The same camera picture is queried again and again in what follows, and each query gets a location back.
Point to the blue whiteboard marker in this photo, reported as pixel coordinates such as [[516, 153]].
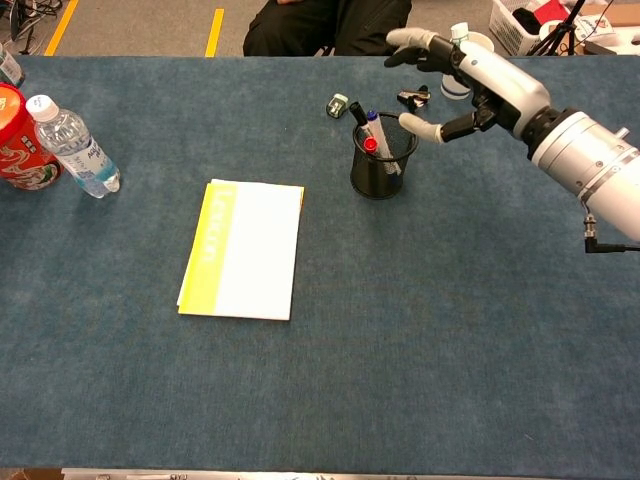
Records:
[[376, 127]]

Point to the red whiteboard marker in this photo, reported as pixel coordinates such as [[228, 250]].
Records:
[[370, 145]]

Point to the white plastic basket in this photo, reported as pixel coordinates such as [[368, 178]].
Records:
[[510, 30]]

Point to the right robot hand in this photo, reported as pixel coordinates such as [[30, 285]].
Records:
[[505, 80]]

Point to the flat tan cardboard carton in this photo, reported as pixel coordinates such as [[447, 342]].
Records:
[[620, 20]]

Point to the black whiteboard marker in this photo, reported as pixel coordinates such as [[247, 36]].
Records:
[[357, 112]]

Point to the seated person in black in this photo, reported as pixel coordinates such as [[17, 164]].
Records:
[[325, 27]]

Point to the red orange snack can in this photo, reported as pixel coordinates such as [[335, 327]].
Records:
[[20, 155]]

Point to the yellow and white notebook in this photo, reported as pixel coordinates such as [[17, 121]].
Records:
[[255, 250]]

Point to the small green pencil sharpener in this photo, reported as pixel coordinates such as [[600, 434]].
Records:
[[337, 106]]

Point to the white printed package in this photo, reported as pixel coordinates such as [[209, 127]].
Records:
[[595, 27]]

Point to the clear plastic water bottle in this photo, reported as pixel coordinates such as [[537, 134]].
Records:
[[75, 150]]

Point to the green white glue stick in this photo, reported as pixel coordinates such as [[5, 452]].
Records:
[[459, 32]]

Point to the black mesh pen holder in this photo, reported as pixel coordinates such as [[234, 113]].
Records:
[[372, 180]]

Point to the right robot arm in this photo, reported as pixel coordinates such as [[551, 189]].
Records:
[[590, 160]]

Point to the white paper cup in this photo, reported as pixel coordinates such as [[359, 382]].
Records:
[[452, 89]]

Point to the blue felt table cover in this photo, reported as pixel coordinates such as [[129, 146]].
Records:
[[320, 380]]

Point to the black tripod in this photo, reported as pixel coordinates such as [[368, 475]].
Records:
[[555, 35]]

